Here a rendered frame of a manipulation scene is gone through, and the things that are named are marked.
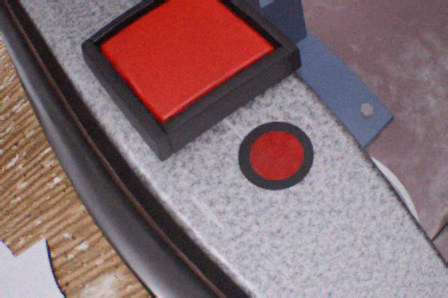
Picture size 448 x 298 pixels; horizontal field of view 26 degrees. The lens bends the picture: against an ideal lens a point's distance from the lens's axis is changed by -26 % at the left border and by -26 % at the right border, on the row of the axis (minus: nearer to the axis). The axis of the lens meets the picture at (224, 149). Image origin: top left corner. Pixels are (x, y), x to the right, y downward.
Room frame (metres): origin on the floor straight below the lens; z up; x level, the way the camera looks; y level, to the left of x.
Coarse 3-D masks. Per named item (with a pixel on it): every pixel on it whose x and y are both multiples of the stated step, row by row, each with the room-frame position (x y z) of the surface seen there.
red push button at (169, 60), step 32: (192, 0) 0.34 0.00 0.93; (128, 32) 0.32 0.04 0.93; (160, 32) 0.32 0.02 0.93; (192, 32) 0.31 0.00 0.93; (224, 32) 0.31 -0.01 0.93; (256, 32) 0.31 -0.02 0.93; (128, 64) 0.30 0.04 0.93; (160, 64) 0.30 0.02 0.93; (192, 64) 0.30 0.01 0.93; (224, 64) 0.29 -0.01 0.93; (160, 96) 0.28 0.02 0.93; (192, 96) 0.28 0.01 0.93
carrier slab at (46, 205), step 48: (0, 48) 0.34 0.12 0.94; (0, 96) 0.31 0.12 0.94; (0, 144) 0.27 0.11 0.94; (48, 144) 0.27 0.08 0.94; (0, 192) 0.25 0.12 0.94; (48, 192) 0.24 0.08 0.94; (48, 240) 0.22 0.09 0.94; (96, 240) 0.21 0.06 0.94; (96, 288) 0.19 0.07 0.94; (144, 288) 0.19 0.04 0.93
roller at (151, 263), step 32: (0, 0) 0.41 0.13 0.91; (0, 32) 0.37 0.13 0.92; (32, 64) 0.34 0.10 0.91; (32, 96) 0.31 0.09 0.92; (64, 128) 0.29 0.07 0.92; (64, 160) 0.27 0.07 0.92; (96, 160) 0.27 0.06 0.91; (96, 192) 0.25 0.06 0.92; (128, 224) 0.23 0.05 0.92; (128, 256) 0.21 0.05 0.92; (160, 256) 0.21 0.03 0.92; (160, 288) 0.19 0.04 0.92; (192, 288) 0.20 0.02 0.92
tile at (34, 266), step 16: (0, 240) 0.21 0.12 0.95; (0, 256) 0.20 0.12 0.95; (32, 256) 0.20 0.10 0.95; (48, 256) 0.20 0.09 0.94; (0, 272) 0.19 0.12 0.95; (16, 272) 0.19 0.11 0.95; (32, 272) 0.19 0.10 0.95; (48, 272) 0.19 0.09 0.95; (0, 288) 0.18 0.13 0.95; (16, 288) 0.18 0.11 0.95; (32, 288) 0.18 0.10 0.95; (48, 288) 0.18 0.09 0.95
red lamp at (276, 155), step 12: (276, 132) 0.26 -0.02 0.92; (264, 144) 0.26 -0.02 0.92; (276, 144) 0.26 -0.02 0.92; (288, 144) 0.26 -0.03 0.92; (300, 144) 0.26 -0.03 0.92; (252, 156) 0.25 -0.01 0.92; (264, 156) 0.25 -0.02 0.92; (276, 156) 0.25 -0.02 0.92; (288, 156) 0.25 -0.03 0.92; (300, 156) 0.25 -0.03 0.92; (264, 168) 0.25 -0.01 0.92; (276, 168) 0.25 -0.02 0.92; (288, 168) 0.25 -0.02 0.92
